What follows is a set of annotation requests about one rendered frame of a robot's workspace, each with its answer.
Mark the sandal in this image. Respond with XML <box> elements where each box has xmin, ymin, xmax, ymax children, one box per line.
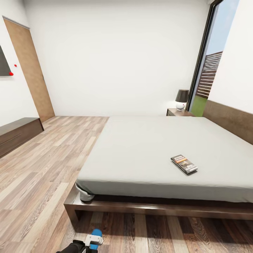
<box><xmin>91</xmin><ymin>229</ymin><xmax>102</xmax><ymax>250</ymax></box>

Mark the hardback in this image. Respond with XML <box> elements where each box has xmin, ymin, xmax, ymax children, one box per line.
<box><xmin>170</xmin><ymin>154</ymin><xmax>198</xmax><ymax>174</ymax></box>

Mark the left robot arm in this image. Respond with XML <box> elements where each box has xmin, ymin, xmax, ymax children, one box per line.
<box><xmin>56</xmin><ymin>234</ymin><xmax>103</xmax><ymax>253</ymax></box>

